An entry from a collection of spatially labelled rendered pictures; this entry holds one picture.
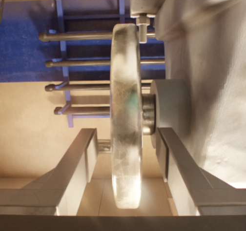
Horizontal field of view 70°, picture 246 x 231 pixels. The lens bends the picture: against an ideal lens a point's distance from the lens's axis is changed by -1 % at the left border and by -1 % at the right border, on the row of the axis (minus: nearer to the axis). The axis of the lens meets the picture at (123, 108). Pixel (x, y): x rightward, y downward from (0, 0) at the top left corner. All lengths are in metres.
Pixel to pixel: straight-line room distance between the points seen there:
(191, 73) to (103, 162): 3.67
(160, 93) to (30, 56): 3.51
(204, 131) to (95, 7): 3.27
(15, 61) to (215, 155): 3.72
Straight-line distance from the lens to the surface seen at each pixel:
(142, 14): 0.36
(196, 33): 0.20
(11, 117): 4.06
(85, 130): 0.16
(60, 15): 3.36
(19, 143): 4.20
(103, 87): 2.91
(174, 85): 0.22
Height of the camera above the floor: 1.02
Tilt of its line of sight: 15 degrees up
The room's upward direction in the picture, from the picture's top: 179 degrees clockwise
